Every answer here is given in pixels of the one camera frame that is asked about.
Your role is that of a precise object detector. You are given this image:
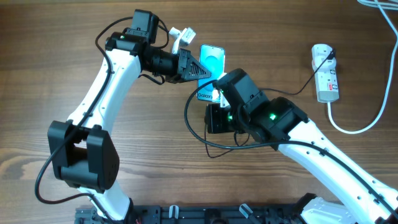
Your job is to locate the black USB charger cable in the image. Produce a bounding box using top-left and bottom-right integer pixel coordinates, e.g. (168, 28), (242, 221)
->
(203, 48), (337, 159)

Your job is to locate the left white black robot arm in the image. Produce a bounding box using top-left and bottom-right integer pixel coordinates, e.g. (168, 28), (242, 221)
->
(45, 9), (211, 223)

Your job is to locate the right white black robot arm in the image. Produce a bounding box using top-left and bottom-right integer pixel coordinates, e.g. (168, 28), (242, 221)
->
(205, 68), (397, 223)

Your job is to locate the white power strip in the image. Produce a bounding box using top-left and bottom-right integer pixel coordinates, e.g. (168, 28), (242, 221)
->
(312, 44), (339, 103)

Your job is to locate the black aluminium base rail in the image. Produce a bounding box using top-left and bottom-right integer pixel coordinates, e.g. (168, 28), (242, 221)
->
(74, 203), (305, 224)

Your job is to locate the white power strip cord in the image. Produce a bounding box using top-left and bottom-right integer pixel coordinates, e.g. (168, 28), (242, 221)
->
(326, 0), (398, 135)

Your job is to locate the white cables top right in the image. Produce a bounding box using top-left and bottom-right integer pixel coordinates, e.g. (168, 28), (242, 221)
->
(356, 0), (398, 11)

